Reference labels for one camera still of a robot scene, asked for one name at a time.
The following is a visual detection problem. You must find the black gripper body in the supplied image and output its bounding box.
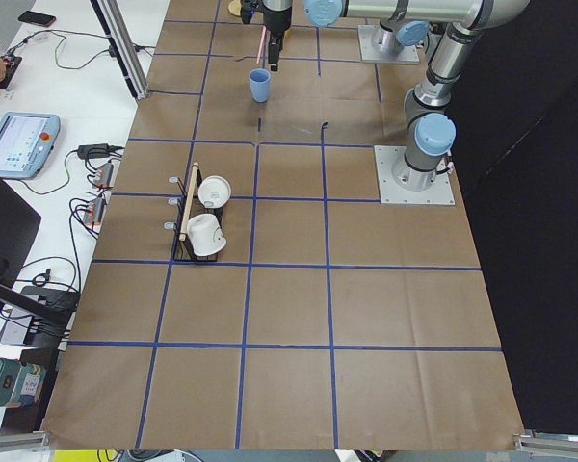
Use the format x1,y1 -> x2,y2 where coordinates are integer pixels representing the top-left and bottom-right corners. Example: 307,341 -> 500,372
262,0 -> 292,71

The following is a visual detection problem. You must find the pink chopstick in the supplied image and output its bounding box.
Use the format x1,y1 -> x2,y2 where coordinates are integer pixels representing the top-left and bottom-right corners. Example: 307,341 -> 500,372
255,25 -> 267,64

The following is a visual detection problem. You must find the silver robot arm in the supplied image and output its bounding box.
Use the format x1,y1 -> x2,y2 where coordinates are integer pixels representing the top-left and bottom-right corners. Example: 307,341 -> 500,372
371,20 -> 429,52
303,0 -> 529,192

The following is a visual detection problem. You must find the wooden cup tree stand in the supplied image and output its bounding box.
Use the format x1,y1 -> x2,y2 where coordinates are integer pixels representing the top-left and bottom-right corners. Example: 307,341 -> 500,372
227,0 -> 242,16

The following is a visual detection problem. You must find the light blue cup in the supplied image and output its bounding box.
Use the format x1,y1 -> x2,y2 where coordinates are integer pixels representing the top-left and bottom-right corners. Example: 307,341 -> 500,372
249,68 -> 271,103

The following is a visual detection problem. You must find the white cup upper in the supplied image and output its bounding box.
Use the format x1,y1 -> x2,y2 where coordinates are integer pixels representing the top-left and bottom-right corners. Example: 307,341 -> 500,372
197,175 -> 231,209

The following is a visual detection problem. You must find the white cup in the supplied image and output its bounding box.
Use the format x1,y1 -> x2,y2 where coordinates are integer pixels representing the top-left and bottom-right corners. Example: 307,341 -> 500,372
187,214 -> 227,257
197,175 -> 231,209

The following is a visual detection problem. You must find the white cup lower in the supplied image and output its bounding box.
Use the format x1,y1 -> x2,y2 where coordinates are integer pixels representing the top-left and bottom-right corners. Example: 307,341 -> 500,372
187,214 -> 227,257

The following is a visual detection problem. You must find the black power brick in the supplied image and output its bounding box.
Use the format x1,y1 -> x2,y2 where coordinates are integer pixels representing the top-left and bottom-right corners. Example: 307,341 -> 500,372
77,143 -> 110,160

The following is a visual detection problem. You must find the orange adapter box upper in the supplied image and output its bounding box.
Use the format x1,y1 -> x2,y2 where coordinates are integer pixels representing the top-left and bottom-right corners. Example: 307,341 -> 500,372
92,162 -> 114,189

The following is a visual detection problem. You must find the orange adapter box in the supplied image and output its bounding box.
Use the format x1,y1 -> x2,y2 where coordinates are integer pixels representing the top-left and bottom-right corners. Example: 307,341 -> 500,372
83,196 -> 106,228
92,162 -> 114,189

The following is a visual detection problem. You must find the black smartphone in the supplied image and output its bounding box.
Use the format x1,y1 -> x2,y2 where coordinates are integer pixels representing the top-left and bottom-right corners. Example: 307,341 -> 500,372
18,10 -> 57,28

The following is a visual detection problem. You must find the orange adapter box lower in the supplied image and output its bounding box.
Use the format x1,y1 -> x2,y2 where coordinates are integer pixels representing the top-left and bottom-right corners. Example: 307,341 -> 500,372
83,196 -> 106,228

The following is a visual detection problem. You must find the blue teach pendant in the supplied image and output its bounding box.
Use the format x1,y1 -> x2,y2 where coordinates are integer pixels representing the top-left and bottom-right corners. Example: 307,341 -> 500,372
0,112 -> 61,180

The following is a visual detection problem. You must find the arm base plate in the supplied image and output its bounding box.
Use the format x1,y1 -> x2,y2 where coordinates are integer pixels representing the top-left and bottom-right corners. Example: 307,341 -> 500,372
357,25 -> 420,65
374,145 -> 455,206

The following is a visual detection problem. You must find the aluminium frame post left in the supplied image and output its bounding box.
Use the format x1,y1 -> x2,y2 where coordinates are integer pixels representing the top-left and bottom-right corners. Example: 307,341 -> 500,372
90,0 -> 148,101

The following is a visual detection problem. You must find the black wire cup rack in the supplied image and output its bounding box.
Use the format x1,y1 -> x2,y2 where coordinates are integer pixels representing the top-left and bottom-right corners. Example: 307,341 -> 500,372
164,162 -> 232,263

